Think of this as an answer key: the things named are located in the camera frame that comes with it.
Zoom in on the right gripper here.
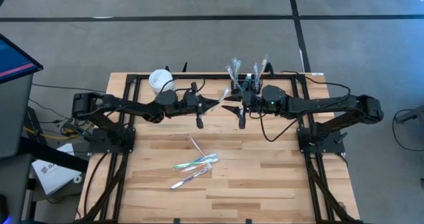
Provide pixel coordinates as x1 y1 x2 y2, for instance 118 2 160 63
221 81 264 129

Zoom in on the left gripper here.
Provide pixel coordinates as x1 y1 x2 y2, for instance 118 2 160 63
180 82 220 129

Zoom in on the yellow toothbrush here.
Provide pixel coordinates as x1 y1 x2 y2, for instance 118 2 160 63
211 87 232 115

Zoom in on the clear plastic bag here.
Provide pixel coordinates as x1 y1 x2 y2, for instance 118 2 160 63
226 57 242 85

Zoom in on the teal toothbrush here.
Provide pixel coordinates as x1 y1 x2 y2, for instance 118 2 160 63
260 54 268 81

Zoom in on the purple toothbrush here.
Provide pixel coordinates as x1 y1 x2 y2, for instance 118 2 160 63
170 168 213 190

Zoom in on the yellow disinfecting wipes canister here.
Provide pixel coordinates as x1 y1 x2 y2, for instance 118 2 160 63
148 69 175 95

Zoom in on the black desk beam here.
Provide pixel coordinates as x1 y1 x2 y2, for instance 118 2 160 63
18 137 89 174

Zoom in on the white paper booklet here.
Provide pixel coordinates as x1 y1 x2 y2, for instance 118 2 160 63
32 143 82 196

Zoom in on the grey metal stand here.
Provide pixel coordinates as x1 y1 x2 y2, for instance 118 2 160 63
396 105 424 125

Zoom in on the black wire basket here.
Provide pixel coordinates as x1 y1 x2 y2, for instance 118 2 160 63
231 73 264 95

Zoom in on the black aluminium table frame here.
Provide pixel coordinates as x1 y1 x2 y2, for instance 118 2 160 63
79 72 365 224

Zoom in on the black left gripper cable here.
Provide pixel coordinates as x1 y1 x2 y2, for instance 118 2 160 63
158 78 207 97

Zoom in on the black right gripper cable loop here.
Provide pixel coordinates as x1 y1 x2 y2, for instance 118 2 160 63
259 113 299 142

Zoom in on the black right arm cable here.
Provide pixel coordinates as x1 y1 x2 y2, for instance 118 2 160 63
281 70 352 101

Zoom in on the thin black floor cable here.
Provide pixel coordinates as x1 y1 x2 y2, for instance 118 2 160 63
31 83 107 94

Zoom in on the yellow cable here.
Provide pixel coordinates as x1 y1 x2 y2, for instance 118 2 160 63
23 126 87 141

